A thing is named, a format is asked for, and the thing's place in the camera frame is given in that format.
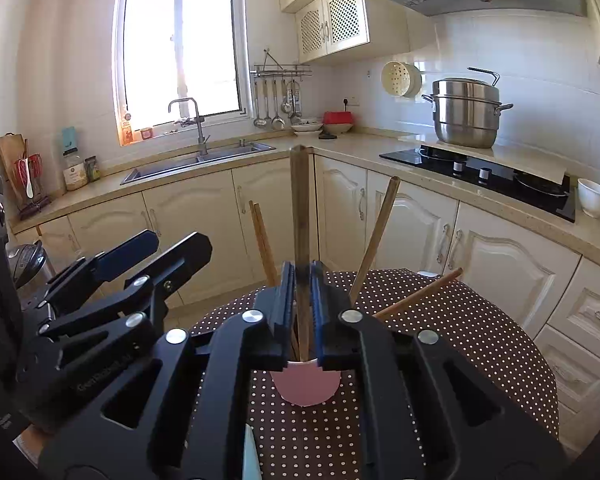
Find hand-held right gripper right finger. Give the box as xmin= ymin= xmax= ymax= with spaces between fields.
xmin=311 ymin=261 xmax=566 ymax=480

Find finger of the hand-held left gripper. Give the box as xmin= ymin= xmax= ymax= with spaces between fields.
xmin=40 ymin=230 xmax=160 ymax=307
xmin=37 ymin=232 xmax=214 ymax=342

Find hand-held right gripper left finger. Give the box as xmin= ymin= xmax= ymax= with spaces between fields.
xmin=39 ymin=262 xmax=299 ymax=480

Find pink cup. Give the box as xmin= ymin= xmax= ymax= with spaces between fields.
xmin=270 ymin=357 xmax=342 ymax=407

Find brown single chopstick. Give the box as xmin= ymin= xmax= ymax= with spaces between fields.
xmin=289 ymin=145 xmax=315 ymax=361

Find bunch of wooden chopsticks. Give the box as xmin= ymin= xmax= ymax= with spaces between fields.
xmin=249 ymin=175 xmax=465 ymax=322

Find glass jar with white lid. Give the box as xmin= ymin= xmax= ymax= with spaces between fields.
xmin=63 ymin=152 xmax=88 ymax=192

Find stainless steel sink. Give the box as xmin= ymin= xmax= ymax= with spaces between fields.
xmin=120 ymin=141 xmax=277 ymax=186

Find metal faucet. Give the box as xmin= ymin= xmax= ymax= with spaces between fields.
xmin=168 ymin=97 xmax=211 ymax=157

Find wooden cutting board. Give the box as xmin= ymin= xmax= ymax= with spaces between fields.
xmin=0 ymin=133 xmax=28 ymax=201

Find light blue knife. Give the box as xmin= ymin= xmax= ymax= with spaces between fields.
xmin=242 ymin=425 xmax=262 ymax=480

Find hanging metal ladle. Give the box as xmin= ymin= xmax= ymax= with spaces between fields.
xmin=270 ymin=80 xmax=286 ymax=131
xmin=253 ymin=80 xmax=267 ymax=128

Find black glass gas stove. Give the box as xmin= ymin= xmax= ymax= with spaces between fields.
xmin=379 ymin=146 xmax=577 ymax=223

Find hanging metal skimmer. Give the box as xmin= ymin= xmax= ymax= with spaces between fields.
xmin=290 ymin=80 xmax=304 ymax=122

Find cream lower cabinets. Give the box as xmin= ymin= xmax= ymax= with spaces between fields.
xmin=10 ymin=152 xmax=600 ymax=456

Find kitchen window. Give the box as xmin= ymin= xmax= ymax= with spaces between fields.
xmin=112 ymin=0 xmax=246 ymax=133

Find stainless steel steamer pot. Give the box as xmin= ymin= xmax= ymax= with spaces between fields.
xmin=421 ymin=67 xmax=514 ymax=149

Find small lattice door cabinet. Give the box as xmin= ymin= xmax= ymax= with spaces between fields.
xmin=296 ymin=0 xmax=411 ymax=65

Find white bowl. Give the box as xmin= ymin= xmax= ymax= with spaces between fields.
xmin=577 ymin=178 xmax=600 ymax=219

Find red wire rack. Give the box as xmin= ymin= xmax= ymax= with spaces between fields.
xmin=14 ymin=152 xmax=52 ymax=218

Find wall utensil rack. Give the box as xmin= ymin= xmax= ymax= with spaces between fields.
xmin=251 ymin=49 xmax=313 ymax=80

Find cream wall colander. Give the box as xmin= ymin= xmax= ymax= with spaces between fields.
xmin=381 ymin=61 xmax=423 ymax=99

